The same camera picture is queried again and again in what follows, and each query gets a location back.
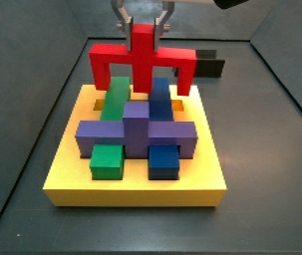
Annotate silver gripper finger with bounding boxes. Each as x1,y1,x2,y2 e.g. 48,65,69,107
111,0,134,50
152,1,174,50

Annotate red cross-shaped block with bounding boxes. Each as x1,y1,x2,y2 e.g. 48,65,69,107
90,24,197,96

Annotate green long block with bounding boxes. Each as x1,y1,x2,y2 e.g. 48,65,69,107
90,77,130,180

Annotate blue long block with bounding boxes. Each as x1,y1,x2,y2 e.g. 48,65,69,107
148,78,179,180

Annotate purple cross-shaped block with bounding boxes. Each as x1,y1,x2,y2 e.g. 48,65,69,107
75,102,197,159

